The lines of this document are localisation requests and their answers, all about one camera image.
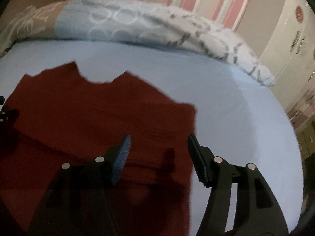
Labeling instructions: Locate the dark red knitted sweater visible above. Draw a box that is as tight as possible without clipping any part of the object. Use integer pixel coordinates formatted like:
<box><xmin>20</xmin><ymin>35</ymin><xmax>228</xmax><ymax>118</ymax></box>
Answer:
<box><xmin>1</xmin><ymin>62</ymin><xmax>196</xmax><ymax>235</ymax></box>

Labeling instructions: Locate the light blue bed sheet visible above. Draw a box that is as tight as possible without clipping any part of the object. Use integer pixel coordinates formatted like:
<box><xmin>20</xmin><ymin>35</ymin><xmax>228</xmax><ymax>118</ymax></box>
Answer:
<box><xmin>1</xmin><ymin>41</ymin><xmax>303</xmax><ymax>231</ymax></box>

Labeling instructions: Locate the wooden bedside cabinet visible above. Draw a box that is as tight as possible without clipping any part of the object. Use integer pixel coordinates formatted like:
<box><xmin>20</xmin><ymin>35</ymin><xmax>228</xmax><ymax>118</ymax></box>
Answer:
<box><xmin>297</xmin><ymin>122</ymin><xmax>315</xmax><ymax>160</ymax></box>

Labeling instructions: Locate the patterned blue beige duvet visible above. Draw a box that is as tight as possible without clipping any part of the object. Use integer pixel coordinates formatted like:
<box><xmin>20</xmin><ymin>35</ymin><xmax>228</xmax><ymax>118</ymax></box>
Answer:
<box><xmin>1</xmin><ymin>0</ymin><xmax>275</xmax><ymax>86</ymax></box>

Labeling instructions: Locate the white wardrobe with stickers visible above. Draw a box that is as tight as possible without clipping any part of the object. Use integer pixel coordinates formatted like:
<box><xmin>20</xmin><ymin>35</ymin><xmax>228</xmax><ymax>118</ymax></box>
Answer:
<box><xmin>260</xmin><ymin>0</ymin><xmax>314</xmax><ymax>111</ymax></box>

